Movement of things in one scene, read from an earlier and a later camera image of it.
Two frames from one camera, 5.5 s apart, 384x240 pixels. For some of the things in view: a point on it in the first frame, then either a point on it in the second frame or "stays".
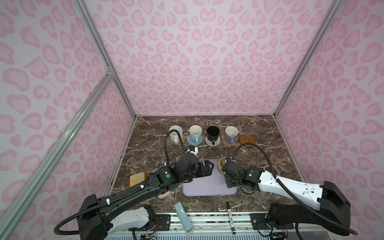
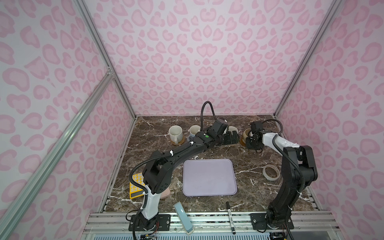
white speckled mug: (174, 137) stays
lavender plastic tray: (214, 185) stays
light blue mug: (195, 133) stays
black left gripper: (203, 172) to (230, 140)
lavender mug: (231, 134) stays
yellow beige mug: (221, 163) to (244, 135)
